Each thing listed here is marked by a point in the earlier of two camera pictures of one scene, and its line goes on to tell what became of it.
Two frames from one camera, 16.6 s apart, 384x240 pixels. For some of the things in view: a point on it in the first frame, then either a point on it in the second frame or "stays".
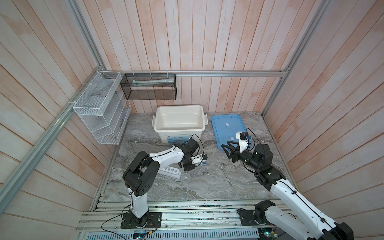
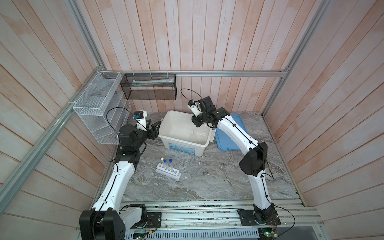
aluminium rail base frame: x=177 y=215 stays
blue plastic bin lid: x=225 y=127 stays
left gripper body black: x=187 y=165 -> x=150 y=133
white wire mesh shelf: x=104 y=107 stays
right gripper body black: x=245 y=157 -> x=200 y=120
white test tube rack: x=169 y=171 stays
